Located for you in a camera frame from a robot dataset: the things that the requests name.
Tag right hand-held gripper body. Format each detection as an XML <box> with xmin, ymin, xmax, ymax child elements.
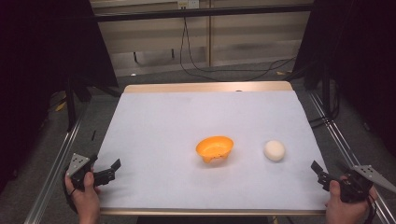
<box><xmin>337</xmin><ymin>163</ymin><xmax>396</xmax><ymax>204</ymax></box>

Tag white wall socket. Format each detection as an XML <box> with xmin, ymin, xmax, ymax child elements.
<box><xmin>177</xmin><ymin>0</ymin><xmax>201</xmax><ymax>10</ymax></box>

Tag wooden table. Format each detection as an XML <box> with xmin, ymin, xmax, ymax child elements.
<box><xmin>98</xmin><ymin>80</ymin><xmax>327</xmax><ymax>217</ymax></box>

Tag black metal stand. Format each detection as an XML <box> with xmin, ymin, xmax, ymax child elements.
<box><xmin>321</xmin><ymin>66</ymin><xmax>332</xmax><ymax>119</ymax></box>
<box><xmin>64</xmin><ymin>74</ymin><xmax>78</xmax><ymax>133</ymax></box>

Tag person's right hand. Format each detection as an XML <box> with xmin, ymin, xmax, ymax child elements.
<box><xmin>324</xmin><ymin>178</ymin><xmax>379</xmax><ymax>224</ymax></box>

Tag white table cloth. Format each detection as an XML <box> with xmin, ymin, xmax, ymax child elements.
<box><xmin>94</xmin><ymin>90</ymin><xmax>332</xmax><ymax>211</ymax></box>

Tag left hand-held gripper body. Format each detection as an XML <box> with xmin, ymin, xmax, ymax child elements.
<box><xmin>65</xmin><ymin>152</ymin><xmax>99</xmax><ymax>192</ymax></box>

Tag person's left hand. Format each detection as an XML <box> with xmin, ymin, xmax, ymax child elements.
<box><xmin>64</xmin><ymin>170</ymin><xmax>103</xmax><ymax>220</ymax></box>

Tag long black floor cable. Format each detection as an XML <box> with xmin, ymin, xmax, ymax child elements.
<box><xmin>178</xmin><ymin>16</ymin><xmax>297</xmax><ymax>83</ymax></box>

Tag orange plastic bowl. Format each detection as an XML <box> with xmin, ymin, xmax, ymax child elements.
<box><xmin>195</xmin><ymin>135</ymin><xmax>235</xmax><ymax>165</ymax></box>

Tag black horizontal bar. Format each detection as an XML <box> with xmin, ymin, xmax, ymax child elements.
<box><xmin>92</xmin><ymin>3</ymin><xmax>314</xmax><ymax>23</ymax></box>

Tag white round bun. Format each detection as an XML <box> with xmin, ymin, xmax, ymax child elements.
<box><xmin>262</xmin><ymin>139</ymin><xmax>287</xmax><ymax>162</ymax></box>

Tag black curtain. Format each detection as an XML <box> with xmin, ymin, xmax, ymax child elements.
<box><xmin>291</xmin><ymin>0</ymin><xmax>396</xmax><ymax>157</ymax></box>
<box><xmin>0</xmin><ymin>0</ymin><xmax>120</xmax><ymax>194</ymax></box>

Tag aluminium floor rail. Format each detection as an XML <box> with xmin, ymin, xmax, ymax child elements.
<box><xmin>307</xmin><ymin>91</ymin><xmax>396</xmax><ymax>224</ymax></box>
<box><xmin>23</xmin><ymin>102</ymin><xmax>89</xmax><ymax>224</ymax></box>

